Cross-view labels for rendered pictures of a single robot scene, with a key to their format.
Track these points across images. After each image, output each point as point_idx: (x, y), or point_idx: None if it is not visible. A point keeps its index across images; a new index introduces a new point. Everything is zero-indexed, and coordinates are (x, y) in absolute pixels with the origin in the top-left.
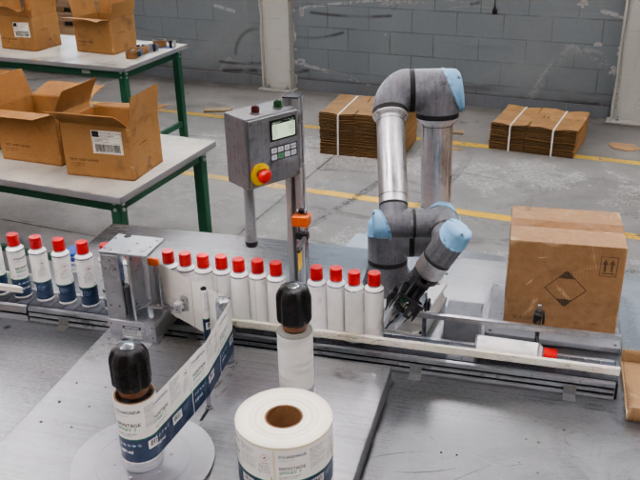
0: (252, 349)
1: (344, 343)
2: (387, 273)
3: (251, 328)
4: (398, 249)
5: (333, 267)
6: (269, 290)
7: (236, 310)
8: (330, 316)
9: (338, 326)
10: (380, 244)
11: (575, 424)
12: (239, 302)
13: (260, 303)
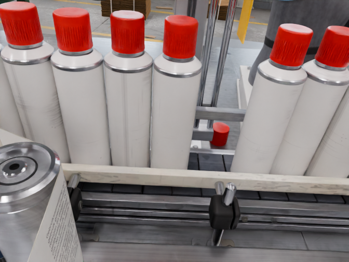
0: (134, 246)
1: (312, 195)
2: (307, 61)
3: (118, 182)
4: (334, 19)
5: (337, 29)
6: (162, 99)
7: (78, 146)
8: (297, 147)
9: (306, 164)
10: (311, 10)
11: None
12: (84, 129)
13: (137, 128)
